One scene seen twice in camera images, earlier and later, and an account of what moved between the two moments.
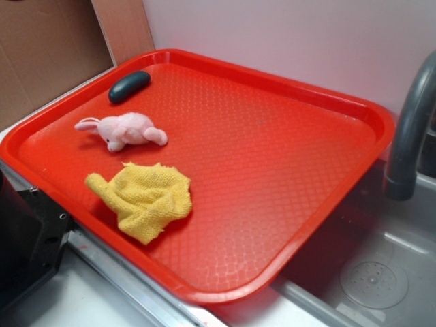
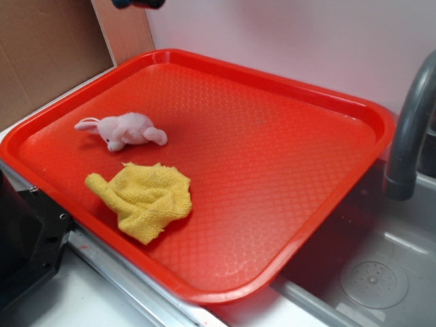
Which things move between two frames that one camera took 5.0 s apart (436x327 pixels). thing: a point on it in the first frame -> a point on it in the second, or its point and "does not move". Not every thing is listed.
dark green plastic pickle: (128, 85) -> (121, 4)
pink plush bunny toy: (118, 131) does not move
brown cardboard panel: (48, 46) does not move
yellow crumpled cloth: (144, 197) does not move
